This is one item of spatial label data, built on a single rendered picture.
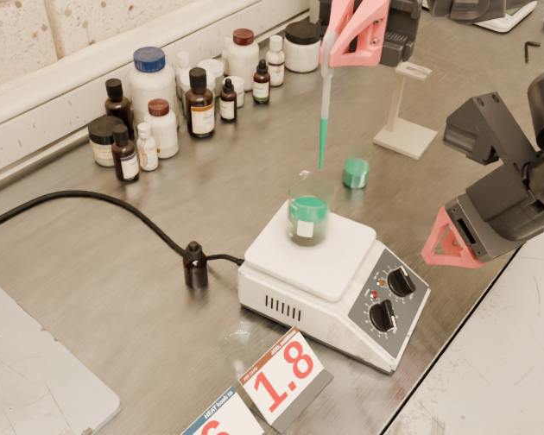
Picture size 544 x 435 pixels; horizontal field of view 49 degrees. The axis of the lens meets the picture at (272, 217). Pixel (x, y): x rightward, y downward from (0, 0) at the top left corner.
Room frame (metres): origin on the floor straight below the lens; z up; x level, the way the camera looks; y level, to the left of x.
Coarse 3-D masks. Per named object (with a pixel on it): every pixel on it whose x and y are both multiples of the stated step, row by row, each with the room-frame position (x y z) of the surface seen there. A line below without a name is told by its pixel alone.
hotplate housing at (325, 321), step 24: (240, 264) 0.48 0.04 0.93; (240, 288) 0.44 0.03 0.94; (264, 288) 0.42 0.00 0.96; (288, 288) 0.42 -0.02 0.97; (360, 288) 0.42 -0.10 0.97; (264, 312) 0.42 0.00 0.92; (288, 312) 0.41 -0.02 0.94; (312, 312) 0.40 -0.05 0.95; (336, 312) 0.39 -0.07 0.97; (312, 336) 0.40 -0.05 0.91; (336, 336) 0.38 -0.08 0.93; (360, 336) 0.37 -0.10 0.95; (408, 336) 0.39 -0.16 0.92; (360, 360) 0.37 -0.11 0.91; (384, 360) 0.36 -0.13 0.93
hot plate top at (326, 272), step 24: (336, 216) 0.52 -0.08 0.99; (264, 240) 0.47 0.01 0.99; (336, 240) 0.48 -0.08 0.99; (360, 240) 0.48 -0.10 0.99; (264, 264) 0.43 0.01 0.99; (288, 264) 0.43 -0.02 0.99; (312, 264) 0.44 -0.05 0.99; (336, 264) 0.44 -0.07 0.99; (360, 264) 0.44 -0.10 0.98; (312, 288) 0.40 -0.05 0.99; (336, 288) 0.40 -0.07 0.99
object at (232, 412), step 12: (228, 408) 0.29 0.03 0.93; (240, 408) 0.29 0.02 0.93; (216, 420) 0.28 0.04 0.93; (228, 420) 0.28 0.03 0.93; (240, 420) 0.28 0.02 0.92; (252, 420) 0.29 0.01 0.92; (204, 432) 0.26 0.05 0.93; (216, 432) 0.27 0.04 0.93; (228, 432) 0.27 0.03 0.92; (240, 432) 0.27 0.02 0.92; (252, 432) 0.28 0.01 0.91
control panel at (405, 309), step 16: (384, 256) 0.48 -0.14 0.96; (384, 272) 0.46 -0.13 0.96; (368, 288) 0.43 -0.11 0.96; (384, 288) 0.43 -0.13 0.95; (416, 288) 0.45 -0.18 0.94; (368, 304) 0.41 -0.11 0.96; (400, 304) 0.42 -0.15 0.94; (416, 304) 0.43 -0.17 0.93; (352, 320) 0.38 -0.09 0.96; (368, 320) 0.39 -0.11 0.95; (400, 320) 0.40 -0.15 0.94; (384, 336) 0.38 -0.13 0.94; (400, 336) 0.39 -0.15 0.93
